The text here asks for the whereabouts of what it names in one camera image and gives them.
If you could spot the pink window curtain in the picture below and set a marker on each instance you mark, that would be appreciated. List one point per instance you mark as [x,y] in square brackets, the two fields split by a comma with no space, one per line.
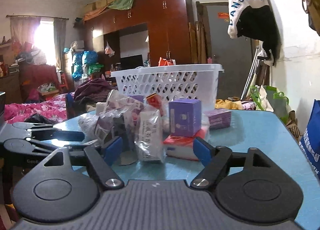
[22,30]

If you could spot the black television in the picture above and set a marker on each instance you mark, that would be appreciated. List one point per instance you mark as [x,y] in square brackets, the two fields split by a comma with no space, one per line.
[131,62]

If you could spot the clear bag with label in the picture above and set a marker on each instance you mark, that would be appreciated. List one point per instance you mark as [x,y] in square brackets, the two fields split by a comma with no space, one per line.
[149,136]

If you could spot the green white tote bag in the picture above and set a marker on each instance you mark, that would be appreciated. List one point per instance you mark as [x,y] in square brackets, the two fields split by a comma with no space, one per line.
[269,98]

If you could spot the plastic bag purple items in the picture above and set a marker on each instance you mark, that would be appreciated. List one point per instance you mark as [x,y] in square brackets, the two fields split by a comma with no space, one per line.
[118,116]

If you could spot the brown wooden wardrobe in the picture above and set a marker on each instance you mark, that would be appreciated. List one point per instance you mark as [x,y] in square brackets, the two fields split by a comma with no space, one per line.
[168,23]

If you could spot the yellow blanket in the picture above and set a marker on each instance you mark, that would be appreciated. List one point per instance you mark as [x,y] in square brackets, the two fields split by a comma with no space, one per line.
[228,104]

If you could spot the small red packet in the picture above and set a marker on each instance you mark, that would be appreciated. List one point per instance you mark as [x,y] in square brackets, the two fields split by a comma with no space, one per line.
[155,100]

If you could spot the purple box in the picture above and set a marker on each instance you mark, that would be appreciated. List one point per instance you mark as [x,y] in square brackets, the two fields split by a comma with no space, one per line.
[185,117]

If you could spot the grey door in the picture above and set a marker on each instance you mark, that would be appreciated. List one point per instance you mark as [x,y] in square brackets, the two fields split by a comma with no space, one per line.
[235,55]

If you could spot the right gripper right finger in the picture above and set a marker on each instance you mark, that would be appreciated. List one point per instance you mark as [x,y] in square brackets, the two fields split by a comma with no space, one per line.
[215,161]

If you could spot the red tissue pack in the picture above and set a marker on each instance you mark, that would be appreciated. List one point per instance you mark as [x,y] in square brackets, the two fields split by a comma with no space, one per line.
[182,147]

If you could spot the purple clothes pile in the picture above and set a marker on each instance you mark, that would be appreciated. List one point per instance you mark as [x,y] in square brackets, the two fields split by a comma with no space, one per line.
[96,90]

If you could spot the metal crutches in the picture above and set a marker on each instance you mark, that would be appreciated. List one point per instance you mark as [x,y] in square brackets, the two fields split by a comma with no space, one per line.
[252,73]

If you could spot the blue plastic bags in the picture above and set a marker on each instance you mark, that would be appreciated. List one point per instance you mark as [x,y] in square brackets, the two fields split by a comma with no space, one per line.
[88,58]

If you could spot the blue shopping bag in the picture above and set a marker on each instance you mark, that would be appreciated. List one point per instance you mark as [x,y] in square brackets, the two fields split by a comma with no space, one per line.
[310,141]

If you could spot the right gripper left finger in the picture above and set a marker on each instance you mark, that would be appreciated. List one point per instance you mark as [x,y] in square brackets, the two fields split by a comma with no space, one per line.
[99,162]

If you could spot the pink floral bed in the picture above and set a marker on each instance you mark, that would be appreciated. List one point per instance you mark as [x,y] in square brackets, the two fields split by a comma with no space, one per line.
[53,109]

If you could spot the white plastic basket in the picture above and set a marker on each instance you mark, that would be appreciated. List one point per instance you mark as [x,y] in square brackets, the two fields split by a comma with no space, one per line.
[196,81]

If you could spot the orange white plastic bag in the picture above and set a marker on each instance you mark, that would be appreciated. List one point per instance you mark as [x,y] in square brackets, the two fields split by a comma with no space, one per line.
[166,62]

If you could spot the flat purple packet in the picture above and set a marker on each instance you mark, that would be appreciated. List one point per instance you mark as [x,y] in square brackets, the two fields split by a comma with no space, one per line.
[219,118]

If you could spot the white black hanging jacket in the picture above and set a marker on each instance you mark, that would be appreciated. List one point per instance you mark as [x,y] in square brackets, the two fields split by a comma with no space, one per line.
[254,19]

